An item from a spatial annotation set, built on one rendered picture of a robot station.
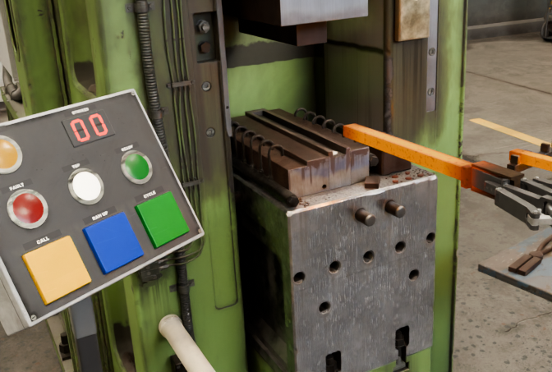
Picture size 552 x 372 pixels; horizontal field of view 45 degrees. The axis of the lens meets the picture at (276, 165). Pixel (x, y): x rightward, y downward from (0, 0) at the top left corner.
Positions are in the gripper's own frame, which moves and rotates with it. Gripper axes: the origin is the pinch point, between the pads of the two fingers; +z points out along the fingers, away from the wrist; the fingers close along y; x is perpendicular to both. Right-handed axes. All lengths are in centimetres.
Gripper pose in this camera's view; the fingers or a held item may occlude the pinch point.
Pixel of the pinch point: (494, 181)
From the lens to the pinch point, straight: 105.7
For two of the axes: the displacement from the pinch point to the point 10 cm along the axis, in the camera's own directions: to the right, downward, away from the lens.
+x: -0.5, -9.4, -3.4
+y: 8.9, -1.9, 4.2
